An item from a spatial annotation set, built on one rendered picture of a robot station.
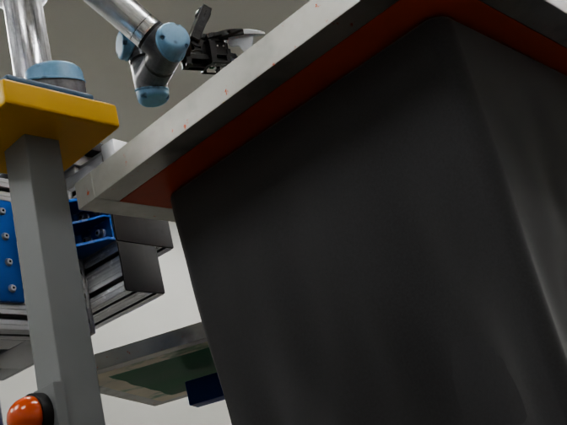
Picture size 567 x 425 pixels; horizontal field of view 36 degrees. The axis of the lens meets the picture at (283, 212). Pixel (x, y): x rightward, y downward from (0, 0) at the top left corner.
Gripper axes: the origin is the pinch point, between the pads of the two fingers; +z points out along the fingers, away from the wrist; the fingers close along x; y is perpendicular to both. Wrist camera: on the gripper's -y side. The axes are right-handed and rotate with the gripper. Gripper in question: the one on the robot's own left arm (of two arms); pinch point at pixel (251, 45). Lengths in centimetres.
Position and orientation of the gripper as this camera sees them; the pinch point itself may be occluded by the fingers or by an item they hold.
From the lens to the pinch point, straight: 224.7
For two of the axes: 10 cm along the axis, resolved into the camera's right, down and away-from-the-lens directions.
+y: 1.7, 9.5, -2.4
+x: 4.6, -2.9, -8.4
